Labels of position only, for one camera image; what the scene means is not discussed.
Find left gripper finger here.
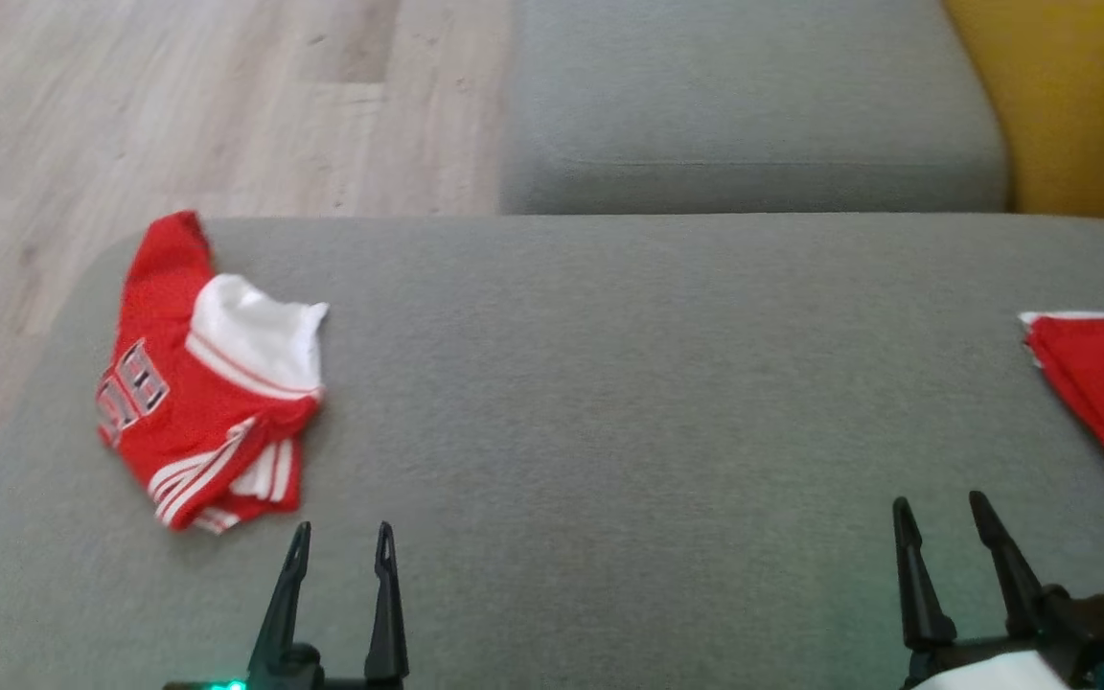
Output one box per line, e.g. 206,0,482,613
364,521,411,685
246,521,325,687

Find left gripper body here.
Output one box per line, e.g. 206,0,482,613
163,678,410,690

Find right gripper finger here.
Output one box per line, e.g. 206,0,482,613
969,491,1053,639
892,496,958,653

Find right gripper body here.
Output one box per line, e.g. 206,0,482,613
901,633,1076,690

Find red jersey with lettering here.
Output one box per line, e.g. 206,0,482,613
95,211,331,535

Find grey fabric sofa seat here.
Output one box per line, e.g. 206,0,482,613
0,213,1104,690

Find yellow upholstered furniture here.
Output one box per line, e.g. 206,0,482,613
942,0,1104,229

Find grey fabric sofa cushion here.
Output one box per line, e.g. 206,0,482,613
499,0,1010,216

